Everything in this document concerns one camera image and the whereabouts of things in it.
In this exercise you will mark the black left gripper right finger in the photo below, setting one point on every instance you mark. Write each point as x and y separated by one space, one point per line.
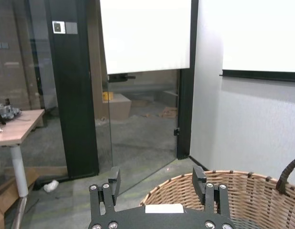
199 183

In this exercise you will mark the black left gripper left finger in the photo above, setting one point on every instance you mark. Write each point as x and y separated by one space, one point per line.
114 188

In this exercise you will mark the tan grey black woven basket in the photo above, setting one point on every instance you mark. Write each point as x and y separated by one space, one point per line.
233 198

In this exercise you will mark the black baseboard strip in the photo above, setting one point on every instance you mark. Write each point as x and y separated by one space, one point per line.
199 163

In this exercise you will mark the black door lock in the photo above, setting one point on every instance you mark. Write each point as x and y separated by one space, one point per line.
176 131

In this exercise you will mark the white crumpled paper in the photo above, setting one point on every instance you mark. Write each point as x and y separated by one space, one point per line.
51 186

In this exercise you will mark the torn cardboard piece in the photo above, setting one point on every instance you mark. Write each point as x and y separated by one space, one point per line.
168 112

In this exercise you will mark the brown cardboard box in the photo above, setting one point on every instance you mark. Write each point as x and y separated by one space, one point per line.
121 107

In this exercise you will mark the wide black pillar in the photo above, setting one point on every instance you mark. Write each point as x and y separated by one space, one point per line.
73 95

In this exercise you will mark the flat brown cardboard sheet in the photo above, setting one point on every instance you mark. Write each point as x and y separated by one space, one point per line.
6 198

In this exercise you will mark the wooden desk with white leg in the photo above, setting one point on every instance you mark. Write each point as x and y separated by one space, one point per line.
21 126

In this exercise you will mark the metal device on desk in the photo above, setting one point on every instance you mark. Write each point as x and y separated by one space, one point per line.
7 112

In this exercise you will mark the glass door with frosted film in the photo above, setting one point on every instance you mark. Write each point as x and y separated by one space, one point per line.
147 35

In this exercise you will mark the black door frame post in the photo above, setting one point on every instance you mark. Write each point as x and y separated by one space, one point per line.
187 107

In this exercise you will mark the black wall board ledge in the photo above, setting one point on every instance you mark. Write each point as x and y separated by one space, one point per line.
261 76

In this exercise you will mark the white wall board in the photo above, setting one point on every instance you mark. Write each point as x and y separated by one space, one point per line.
261 33

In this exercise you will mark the grey wall switch plate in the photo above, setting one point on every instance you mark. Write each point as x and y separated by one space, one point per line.
71 27

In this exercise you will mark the white wall control panel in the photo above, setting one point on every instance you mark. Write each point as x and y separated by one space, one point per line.
58 27

